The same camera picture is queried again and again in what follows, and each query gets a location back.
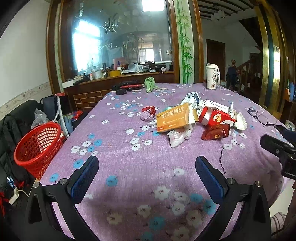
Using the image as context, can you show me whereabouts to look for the red plastic mesh basket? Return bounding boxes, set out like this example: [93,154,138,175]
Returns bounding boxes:
[14,122,63,180]

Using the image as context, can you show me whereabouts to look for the black leather sofa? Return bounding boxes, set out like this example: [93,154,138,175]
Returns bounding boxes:
[0,99,50,209]

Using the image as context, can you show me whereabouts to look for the eyeglasses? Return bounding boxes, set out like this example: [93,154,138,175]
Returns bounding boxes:
[248,107,277,126]

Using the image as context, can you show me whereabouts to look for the dark red crushed box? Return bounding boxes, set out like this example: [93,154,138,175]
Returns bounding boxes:
[201,124,230,141]

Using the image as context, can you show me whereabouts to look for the dark blue shopping bag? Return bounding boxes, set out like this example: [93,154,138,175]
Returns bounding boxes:
[41,95,71,121]

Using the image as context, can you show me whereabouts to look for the black red tool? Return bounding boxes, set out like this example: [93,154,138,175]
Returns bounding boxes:
[111,80,142,95]

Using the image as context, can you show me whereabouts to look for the purple floral tablecloth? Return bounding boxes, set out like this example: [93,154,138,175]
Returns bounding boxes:
[41,84,288,240]

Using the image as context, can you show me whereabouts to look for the blue white medicine box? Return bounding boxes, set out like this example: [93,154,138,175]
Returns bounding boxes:
[181,91,201,109]

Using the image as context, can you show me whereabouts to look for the green cloth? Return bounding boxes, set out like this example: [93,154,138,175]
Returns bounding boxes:
[144,76,155,93]

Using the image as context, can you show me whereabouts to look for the wooden framed glass partition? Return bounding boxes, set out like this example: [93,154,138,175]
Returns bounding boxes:
[46,1,204,93]

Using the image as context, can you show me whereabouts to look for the white paper leaflet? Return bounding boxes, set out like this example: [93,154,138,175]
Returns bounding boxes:
[199,99,231,113]

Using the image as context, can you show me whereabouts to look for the clear plastic bag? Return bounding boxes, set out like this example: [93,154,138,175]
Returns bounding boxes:
[31,108,49,129]

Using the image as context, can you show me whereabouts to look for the white cartoon tumbler cup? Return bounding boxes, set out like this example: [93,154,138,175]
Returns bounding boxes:
[206,63,220,90]

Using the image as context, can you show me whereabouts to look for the pink red crumpled wrapper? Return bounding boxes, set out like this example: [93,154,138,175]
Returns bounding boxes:
[140,106,156,121]

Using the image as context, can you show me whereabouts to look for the white crumpled plastic bag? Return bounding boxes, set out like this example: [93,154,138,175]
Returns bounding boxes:
[168,124,193,148]

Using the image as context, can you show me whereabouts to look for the orange medicine box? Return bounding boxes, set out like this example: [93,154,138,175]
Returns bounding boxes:
[156,102,198,133]

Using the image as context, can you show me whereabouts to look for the red white cigarette carton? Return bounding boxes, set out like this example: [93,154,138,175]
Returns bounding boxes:
[198,106,236,126]

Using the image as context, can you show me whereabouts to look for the person in dark clothes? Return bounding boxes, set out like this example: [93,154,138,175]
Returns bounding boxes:
[226,59,237,90]

